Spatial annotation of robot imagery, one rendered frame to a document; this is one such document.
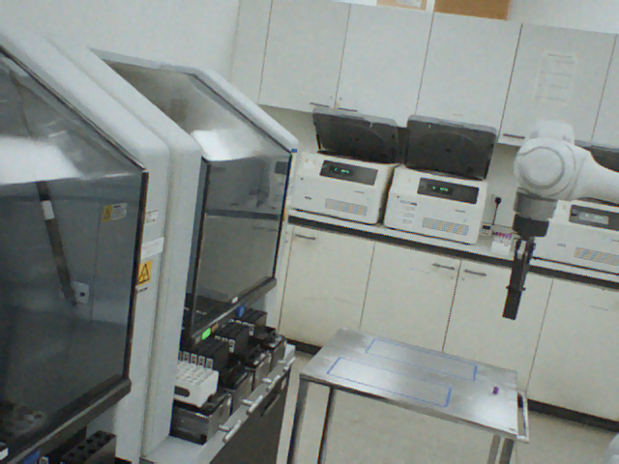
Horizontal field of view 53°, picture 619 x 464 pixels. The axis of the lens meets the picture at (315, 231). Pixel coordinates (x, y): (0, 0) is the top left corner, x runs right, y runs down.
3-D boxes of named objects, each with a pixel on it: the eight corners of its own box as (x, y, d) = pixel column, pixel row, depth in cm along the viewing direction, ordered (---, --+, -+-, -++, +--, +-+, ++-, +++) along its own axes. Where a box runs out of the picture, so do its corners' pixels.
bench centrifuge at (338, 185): (287, 209, 384) (303, 104, 371) (316, 199, 442) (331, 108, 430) (374, 227, 369) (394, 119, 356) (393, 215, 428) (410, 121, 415)
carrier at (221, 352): (221, 361, 175) (223, 340, 174) (227, 362, 174) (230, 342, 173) (203, 376, 164) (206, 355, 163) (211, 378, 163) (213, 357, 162)
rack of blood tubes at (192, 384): (92, 379, 156) (94, 357, 155) (114, 365, 166) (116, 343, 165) (199, 411, 149) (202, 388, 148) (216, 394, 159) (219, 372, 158)
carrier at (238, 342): (242, 342, 189) (244, 324, 188) (248, 344, 189) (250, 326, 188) (226, 356, 178) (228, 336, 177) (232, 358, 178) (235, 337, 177)
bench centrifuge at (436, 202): (381, 228, 369) (401, 112, 355) (396, 215, 428) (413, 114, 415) (476, 247, 356) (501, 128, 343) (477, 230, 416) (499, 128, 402)
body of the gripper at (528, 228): (547, 221, 131) (537, 264, 133) (552, 217, 138) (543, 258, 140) (512, 214, 134) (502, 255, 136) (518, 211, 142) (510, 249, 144)
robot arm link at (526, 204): (562, 193, 137) (555, 219, 138) (520, 186, 141) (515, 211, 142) (557, 196, 129) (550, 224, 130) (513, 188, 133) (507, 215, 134)
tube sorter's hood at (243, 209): (6, 301, 156) (21, 42, 144) (135, 254, 214) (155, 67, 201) (191, 350, 144) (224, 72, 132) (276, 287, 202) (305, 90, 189)
